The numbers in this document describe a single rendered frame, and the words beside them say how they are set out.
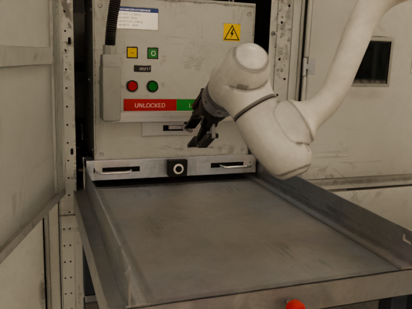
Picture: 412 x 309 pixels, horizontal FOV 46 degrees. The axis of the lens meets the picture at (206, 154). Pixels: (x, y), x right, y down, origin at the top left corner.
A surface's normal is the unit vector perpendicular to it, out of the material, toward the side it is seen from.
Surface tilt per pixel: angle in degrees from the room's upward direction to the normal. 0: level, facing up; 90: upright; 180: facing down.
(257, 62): 65
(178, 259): 0
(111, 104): 90
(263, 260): 0
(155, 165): 90
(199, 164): 90
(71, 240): 90
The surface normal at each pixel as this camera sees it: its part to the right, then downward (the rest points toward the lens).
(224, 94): -0.74, 0.48
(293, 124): 0.11, -0.16
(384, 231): -0.94, 0.04
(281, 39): 0.33, 0.20
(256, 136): -0.60, 0.22
